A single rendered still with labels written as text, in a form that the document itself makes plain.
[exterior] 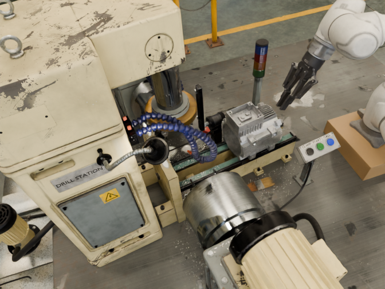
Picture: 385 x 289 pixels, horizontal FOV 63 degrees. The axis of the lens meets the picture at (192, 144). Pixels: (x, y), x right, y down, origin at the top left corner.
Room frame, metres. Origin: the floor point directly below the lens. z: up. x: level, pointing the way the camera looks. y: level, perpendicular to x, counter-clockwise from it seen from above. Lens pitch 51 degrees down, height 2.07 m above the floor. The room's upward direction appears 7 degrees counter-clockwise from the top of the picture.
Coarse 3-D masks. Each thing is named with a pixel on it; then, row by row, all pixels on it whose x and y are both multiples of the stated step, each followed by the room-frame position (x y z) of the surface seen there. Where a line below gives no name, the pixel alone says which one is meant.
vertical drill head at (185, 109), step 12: (168, 72) 0.74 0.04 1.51; (156, 84) 0.74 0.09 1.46; (168, 84) 0.74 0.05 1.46; (180, 84) 0.77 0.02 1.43; (156, 96) 0.75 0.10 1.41; (168, 96) 0.74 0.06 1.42; (180, 96) 0.76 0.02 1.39; (192, 96) 0.82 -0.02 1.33; (144, 108) 0.79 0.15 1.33; (156, 108) 0.75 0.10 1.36; (168, 108) 0.74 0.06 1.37; (180, 108) 0.74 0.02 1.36; (192, 108) 0.76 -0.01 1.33; (156, 120) 0.72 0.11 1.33; (180, 120) 0.71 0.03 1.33; (192, 120) 0.72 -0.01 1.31
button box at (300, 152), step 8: (320, 136) 0.78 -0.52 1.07; (328, 136) 0.77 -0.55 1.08; (304, 144) 0.74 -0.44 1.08; (312, 144) 0.74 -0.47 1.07; (336, 144) 0.74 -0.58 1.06; (296, 152) 0.74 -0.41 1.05; (304, 152) 0.72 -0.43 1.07; (320, 152) 0.72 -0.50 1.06; (328, 152) 0.72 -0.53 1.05; (304, 160) 0.69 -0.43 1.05; (312, 160) 0.69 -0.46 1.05
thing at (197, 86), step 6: (198, 84) 0.98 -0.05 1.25; (198, 90) 0.95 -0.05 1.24; (198, 96) 0.95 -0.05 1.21; (198, 102) 0.95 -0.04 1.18; (198, 108) 0.96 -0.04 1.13; (198, 114) 0.96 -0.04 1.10; (198, 120) 0.97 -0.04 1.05; (204, 120) 0.96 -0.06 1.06; (198, 126) 0.97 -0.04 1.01; (204, 126) 0.95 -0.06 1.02
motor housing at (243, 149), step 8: (264, 112) 0.92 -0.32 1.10; (272, 112) 0.92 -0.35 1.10; (264, 120) 0.88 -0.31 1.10; (272, 120) 0.89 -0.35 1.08; (224, 128) 0.94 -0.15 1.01; (264, 128) 0.86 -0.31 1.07; (280, 128) 0.86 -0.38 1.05; (224, 136) 0.92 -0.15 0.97; (232, 136) 0.93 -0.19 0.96; (256, 136) 0.83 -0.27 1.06; (264, 136) 0.82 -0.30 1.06; (280, 136) 0.85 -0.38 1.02; (232, 144) 0.89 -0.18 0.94; (240, 144) 0.80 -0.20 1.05; (248, 144) 0.80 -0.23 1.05; (264, 144) 0.82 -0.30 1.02; (232, 152) 0.86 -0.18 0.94; (240, 152) 0.84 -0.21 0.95; (248, 152) 0.79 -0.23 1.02; (256, 152) 0.81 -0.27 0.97
